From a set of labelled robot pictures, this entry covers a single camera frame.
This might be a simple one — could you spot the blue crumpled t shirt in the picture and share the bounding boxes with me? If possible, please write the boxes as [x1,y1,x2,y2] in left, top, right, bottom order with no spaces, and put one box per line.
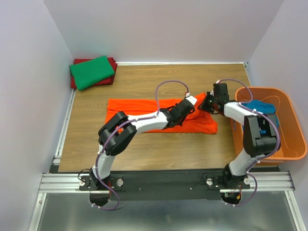
[242,100,280,128]

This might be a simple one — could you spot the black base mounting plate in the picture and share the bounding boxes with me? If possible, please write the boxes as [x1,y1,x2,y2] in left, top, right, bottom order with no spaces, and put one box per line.
[78,168,250,207]

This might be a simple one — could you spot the green folded t shirt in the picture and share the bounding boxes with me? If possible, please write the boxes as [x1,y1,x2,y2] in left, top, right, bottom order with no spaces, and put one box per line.
[69,56,116,91]

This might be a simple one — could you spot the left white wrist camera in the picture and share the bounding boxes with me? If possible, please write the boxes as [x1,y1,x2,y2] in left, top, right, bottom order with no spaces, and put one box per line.
[185,92,197,105]

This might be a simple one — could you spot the orange plastic laundry basket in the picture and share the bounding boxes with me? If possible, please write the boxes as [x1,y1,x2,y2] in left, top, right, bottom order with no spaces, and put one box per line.
[231,87,307,165]

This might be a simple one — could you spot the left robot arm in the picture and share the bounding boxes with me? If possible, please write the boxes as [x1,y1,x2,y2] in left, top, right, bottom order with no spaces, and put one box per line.
[90,96,197,190]

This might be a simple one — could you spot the orange t shirt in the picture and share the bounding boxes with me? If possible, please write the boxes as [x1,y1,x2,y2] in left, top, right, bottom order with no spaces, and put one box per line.
[105,93,218,134]

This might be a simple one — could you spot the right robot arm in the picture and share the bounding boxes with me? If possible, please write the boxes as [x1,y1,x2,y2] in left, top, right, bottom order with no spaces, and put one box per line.
[198,80,281,189]

